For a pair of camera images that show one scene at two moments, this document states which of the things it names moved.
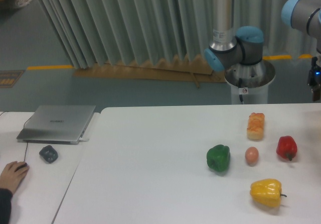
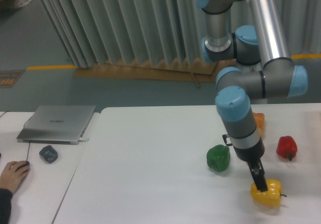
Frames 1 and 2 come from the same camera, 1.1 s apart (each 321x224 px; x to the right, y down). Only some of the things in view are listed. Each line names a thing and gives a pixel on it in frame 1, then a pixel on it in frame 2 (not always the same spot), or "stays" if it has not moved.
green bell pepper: (218, 158) stays
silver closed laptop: (64, 124) stays
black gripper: (315, 79) -> (253, 155)
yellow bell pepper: (267, 192) stays
